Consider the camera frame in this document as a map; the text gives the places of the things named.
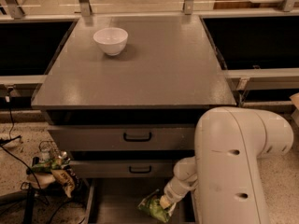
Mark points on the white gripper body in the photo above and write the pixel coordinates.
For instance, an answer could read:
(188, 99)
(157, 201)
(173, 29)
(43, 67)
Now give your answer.
(171, 193)

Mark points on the grey top drawer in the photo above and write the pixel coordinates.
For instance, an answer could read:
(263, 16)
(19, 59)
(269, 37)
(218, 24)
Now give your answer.
(125, 138)

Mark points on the grey open bottom drawer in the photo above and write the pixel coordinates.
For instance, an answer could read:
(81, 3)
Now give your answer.
(115, 201)

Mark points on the clear plastic bottle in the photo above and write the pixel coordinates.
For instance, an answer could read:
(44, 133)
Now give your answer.
(45, 150)

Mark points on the green jalapeno chip bag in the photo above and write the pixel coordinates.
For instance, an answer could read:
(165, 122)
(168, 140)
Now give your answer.
(152, 207)

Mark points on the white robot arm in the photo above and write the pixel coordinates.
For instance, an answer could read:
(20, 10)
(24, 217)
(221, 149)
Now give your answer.
(224, 170)

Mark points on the white ceramic bowl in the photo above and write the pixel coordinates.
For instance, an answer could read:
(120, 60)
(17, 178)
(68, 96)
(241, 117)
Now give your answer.
(111, 40)

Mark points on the grey middle drawer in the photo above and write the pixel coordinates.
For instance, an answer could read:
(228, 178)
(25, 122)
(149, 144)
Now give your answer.
(127, 169)

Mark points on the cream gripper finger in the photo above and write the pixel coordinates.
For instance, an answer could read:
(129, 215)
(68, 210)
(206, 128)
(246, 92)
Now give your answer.
(164, 202)

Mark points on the green snack bag on floor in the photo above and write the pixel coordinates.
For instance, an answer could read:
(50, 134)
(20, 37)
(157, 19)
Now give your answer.
(48, 166)

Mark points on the grey drawer cabinet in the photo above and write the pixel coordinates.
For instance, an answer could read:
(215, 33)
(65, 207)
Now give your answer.
(166, 76)

